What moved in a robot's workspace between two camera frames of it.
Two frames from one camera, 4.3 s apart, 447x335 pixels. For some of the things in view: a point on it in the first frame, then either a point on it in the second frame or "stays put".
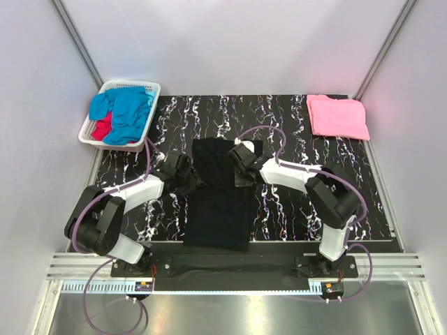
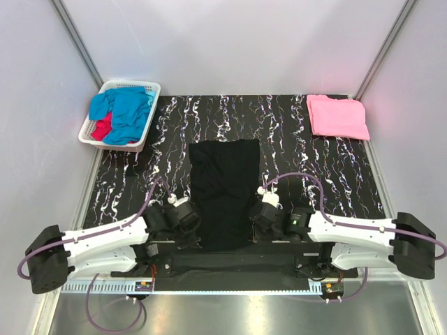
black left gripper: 193,182 → 193,241
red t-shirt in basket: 102,128 stays put
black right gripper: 238,181 → 258,236
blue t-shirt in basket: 130,107 stays put
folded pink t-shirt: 337,118 stays put
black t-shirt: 221,214 stays put
